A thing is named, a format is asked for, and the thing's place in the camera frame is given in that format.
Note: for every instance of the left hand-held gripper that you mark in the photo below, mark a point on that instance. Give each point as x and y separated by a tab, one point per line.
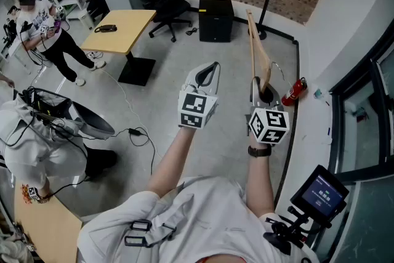
197	107

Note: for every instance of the person's left forearm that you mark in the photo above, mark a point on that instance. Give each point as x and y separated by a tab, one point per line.
172	160

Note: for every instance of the black cabinet box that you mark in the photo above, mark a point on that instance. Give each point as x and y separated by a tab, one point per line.
215	20

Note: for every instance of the small teal object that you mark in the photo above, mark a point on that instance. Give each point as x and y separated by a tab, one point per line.
319	93

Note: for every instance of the wooden table with black base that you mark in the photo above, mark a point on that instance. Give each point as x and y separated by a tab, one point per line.
120	30

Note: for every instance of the light wooden table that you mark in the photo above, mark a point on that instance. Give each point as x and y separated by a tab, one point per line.
46	231

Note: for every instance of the black desk phone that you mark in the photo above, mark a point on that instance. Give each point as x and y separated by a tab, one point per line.
106	28

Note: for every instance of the black monitor with screen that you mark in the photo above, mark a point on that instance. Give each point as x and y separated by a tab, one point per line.
320	194

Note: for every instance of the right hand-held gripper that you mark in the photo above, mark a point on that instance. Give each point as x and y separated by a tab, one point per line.
269	126

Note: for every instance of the dark framed glass door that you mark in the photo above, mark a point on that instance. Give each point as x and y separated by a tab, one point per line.
378	101

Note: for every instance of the grey open backpack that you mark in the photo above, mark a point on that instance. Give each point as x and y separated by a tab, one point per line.
89	123

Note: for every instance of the person's white shirt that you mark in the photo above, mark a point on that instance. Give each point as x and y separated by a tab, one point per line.
191	218

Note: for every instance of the red fire extinguisher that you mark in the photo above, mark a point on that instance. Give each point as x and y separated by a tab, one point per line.
292	93

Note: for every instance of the person's right forearm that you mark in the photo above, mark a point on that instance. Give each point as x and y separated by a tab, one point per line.
260	181

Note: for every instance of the wooden hanger with metal hook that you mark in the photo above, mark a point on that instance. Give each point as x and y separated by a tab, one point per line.
263	71

